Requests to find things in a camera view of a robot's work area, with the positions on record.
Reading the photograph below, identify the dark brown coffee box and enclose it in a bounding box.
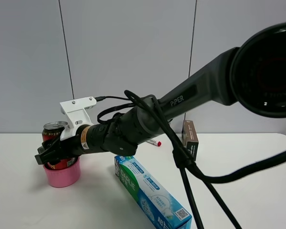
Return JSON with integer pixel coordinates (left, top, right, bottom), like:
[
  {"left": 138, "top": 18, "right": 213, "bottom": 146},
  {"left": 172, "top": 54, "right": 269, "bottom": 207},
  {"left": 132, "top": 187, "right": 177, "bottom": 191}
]
[{"left": 182, "top": 120, "right": 199, "bottom": 161}]

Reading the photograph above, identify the red capped white marker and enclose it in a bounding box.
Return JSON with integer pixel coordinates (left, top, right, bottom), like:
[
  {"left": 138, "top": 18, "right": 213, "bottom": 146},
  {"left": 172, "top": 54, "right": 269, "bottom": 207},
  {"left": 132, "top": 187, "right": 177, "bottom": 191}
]
[{"left": 147, "top": 139, "right": 162, "bottom": 147}]

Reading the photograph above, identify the pink saucepan with black interior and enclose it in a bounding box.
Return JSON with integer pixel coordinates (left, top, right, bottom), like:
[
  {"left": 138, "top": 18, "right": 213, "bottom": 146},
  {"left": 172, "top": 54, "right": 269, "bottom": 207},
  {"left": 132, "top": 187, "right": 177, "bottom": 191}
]
[{"left": 43, "top": 157, "right": 81, "bottom": 188}]

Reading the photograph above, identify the blue green toothpaste box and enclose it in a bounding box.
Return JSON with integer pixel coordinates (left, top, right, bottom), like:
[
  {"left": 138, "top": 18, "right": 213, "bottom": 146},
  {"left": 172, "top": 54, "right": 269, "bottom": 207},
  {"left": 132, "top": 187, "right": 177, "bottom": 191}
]
[{"left": 114, "top": 156, "right": 192, "bottom": 229}]

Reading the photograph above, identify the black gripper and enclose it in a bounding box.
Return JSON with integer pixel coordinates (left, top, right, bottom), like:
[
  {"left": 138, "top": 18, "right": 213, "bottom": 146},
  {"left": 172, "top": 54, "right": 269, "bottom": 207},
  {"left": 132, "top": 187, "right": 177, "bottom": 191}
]
[{"left": 34, "top": 125, "right": 89, "bottom": 165}]

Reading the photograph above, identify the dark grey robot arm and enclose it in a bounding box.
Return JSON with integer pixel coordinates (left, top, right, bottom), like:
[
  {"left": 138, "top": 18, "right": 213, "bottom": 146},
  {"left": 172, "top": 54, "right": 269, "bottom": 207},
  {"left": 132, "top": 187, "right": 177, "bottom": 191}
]
[{"left": 35, "top": 22, "right": 286, "bottom": 165}]

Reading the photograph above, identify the black cable bundle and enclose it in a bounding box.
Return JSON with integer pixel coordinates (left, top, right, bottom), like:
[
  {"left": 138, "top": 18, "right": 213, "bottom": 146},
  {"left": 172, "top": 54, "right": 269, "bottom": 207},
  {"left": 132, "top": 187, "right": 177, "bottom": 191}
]
[{"left": 95, "top": 90, "right": 286, "bottom": 229}]

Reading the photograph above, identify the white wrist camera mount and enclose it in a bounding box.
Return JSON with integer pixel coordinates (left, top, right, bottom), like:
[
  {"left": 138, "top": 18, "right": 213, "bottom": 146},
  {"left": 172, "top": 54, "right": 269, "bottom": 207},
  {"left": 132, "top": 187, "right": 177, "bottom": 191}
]
[{"left": 60, "top": 96, "right": 97, "bottom": 141}]

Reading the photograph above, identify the red herbal tea can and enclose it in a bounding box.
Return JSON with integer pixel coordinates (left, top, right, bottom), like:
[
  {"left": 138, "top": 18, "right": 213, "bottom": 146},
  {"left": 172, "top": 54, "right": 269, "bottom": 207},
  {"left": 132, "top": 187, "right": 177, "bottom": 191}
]
[{"left": 42, "top": 121, "right": 76, "bottom": 170}]

